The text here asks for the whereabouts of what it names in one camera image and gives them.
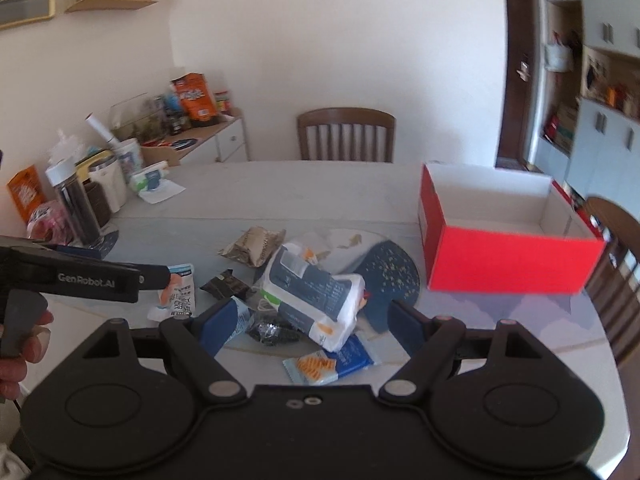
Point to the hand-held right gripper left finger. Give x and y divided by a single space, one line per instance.
220 322

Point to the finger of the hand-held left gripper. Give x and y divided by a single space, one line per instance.
155 278

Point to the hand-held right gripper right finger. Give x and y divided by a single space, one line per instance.
402 322

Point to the white pouch with orange print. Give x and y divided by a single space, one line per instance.
177 300

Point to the blue packet with orange print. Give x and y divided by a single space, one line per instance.
345 360

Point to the metallic snack packet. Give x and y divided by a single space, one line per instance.
252 245

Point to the large white and blue packet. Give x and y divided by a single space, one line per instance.
310 290

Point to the red cardboard box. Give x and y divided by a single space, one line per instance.
500 265

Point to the person's left hand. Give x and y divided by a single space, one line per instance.
37 347

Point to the small black snack packet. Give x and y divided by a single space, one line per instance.
225 285

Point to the crumpled black wrapper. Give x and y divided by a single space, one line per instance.
272 330

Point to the pink plastic bag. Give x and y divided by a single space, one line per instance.
47 222

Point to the clear bottle with dark contents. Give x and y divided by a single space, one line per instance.
75 205

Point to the dark brown holder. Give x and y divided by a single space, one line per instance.
97 205

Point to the white paper sheet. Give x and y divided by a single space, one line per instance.
165 192

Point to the orange carton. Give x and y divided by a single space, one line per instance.
25 192

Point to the white and green tissue pack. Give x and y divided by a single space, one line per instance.
150 180

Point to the white jug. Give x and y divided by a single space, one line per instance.
110 185

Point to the white printed mug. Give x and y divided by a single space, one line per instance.
130 160

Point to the yellow container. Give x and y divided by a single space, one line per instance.
92 156

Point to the wooden tray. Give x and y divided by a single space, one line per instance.
162 152

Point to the clear plastic bag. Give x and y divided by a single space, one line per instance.
67 145

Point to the dark blue plate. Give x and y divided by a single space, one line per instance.
185 142

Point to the white lint roller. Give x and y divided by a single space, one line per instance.
102 130

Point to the white sideboard with wooden top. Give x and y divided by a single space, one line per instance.
225 142

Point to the glass terrarium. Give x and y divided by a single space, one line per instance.
132 115

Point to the orange snack bag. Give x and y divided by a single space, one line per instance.
195 95

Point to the red-lidded jar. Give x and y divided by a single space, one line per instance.
222 102

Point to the brown wooden chair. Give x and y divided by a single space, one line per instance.
615 270
345 125

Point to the dark brown door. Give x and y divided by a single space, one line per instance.
517 60

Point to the hanging tote bag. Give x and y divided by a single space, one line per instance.
557 57

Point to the blue-grey wall cabinet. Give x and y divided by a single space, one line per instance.
600 160

